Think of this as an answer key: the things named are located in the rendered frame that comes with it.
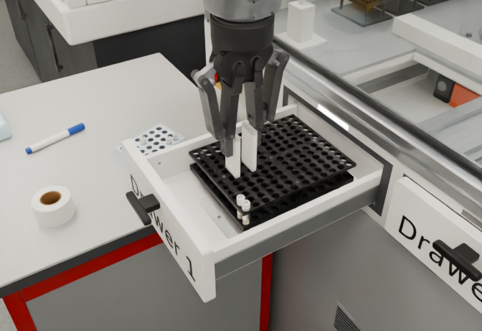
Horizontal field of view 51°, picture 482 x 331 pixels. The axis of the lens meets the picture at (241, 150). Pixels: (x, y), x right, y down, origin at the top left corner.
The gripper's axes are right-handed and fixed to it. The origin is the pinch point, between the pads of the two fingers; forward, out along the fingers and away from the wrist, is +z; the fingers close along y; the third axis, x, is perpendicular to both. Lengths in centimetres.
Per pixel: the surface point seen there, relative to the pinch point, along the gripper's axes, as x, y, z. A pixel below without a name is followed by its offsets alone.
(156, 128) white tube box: 39.1, 2.7, 20.8
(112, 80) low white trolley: 70, 4, 24
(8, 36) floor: 293, 4, 100
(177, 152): 18.0, -1.9, 11.5
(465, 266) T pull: -26.5, 17.8, 8.7
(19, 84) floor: 227, -4, 100
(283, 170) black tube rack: 2.7, 9.9, 9.9
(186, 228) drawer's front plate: -3.0, -10.5, 7.3
